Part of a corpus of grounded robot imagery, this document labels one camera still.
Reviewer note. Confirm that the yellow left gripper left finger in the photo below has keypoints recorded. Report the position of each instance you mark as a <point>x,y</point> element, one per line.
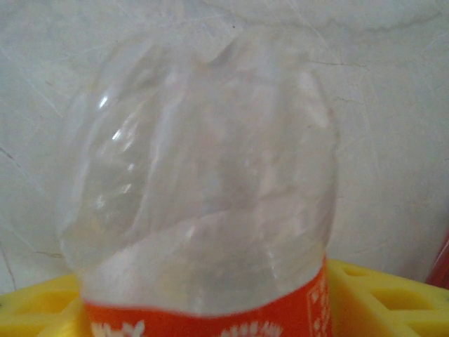
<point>31,312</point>

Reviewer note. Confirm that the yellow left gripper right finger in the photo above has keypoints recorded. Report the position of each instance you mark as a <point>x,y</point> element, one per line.
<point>354,281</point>

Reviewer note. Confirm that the clear bottle with orange label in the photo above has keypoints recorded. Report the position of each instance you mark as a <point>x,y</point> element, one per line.
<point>210,175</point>

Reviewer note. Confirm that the red and yellow drink carton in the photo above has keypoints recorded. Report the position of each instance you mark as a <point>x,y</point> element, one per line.
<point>442,263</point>

